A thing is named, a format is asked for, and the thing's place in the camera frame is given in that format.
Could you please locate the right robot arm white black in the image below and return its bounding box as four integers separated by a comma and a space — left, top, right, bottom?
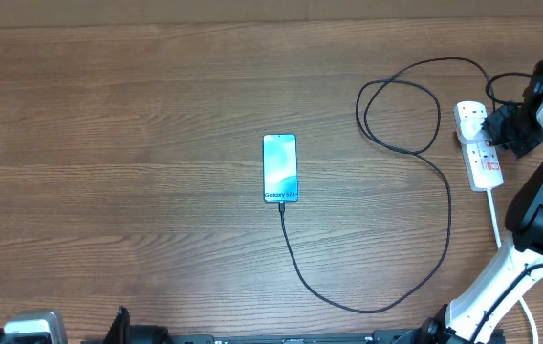
397, 60, 543, 343

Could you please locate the white power strip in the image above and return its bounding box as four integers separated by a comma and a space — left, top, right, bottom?
453, 101, 504, 192

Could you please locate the Samsung Galaxy smartphone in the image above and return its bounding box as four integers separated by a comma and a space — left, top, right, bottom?
263, 134, 299, 203

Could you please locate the black USB charging cable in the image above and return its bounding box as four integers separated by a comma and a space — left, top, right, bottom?
277, 56, 497, 315

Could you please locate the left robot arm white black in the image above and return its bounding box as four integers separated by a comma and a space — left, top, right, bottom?
0, 307, 173, 344

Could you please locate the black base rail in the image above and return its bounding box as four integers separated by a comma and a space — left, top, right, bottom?
79, 328, 507, 344

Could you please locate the white charger plug adapter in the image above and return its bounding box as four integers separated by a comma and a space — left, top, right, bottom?
457, 118, 489, 144

